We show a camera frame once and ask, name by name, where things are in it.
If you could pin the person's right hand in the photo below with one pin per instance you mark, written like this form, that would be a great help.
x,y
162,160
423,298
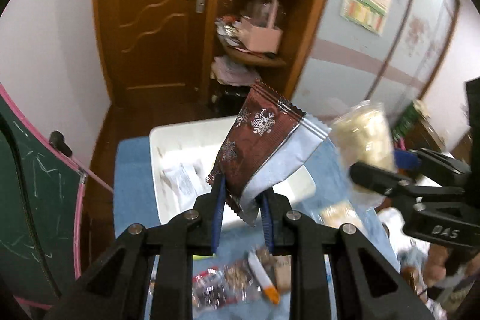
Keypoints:
x,y
438,262

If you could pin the pile of colourful packets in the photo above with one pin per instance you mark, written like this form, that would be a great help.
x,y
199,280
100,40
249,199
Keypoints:
x,y
228,31

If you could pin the clear bag of pale puffs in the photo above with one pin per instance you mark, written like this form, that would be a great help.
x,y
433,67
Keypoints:
x,y
363,132

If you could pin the black easel knob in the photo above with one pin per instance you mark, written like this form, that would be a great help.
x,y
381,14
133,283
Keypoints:
x,y
60,142

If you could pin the blue towel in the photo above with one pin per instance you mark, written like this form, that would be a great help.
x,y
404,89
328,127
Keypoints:
x,y
131,192

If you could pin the clear packet of dark snacks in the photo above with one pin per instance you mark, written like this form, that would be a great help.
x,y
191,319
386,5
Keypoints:
x,y
225,284

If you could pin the green box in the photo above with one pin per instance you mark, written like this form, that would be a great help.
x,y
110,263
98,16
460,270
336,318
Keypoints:
x,y
407,123

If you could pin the white orange stick packet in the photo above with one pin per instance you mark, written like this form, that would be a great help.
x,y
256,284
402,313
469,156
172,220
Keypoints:
x,y
262,275

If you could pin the green chalkboard with pink frame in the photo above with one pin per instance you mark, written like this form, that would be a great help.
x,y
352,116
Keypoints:
x,y
33,192

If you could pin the brown wooden shelf unit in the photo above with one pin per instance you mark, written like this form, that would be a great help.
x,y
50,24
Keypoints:
x,y
307,12

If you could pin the pink basket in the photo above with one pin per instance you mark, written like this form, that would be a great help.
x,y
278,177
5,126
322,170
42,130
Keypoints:
x,y
262,39

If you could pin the small brown paper packet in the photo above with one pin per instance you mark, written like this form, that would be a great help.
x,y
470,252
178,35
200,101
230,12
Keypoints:
x,y
283,273

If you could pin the white plastic tray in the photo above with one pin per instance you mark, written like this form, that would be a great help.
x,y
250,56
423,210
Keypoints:
x,y
176,151

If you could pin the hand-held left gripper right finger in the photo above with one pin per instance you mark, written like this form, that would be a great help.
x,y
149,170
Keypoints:
x,y
267,226

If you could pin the folded pink cloth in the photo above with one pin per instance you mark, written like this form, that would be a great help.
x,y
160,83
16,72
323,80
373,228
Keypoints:
x,y
232,72

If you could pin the brown snowflake snack packet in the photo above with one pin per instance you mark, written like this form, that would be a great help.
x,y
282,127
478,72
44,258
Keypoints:
x,y
258,132

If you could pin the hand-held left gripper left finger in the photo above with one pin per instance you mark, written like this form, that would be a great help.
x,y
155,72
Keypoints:
x,y
219,209

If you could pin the brown wooden door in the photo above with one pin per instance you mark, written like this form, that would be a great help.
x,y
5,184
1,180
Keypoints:
x,y
150,5

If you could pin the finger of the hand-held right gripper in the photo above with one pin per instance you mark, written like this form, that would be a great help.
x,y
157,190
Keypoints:
x,y
405,159
375,177

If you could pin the white paper sachet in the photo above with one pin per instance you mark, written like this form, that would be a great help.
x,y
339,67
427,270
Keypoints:
x,y
183,179

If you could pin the grey sliding wardrobe door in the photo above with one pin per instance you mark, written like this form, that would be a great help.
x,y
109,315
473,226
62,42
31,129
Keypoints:
x,y
337,61

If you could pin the wall poster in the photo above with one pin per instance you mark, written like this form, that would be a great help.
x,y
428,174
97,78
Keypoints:
x,y
365,1

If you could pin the white crumpled bag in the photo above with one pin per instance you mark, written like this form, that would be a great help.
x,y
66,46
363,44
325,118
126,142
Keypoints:
x,y
393,226

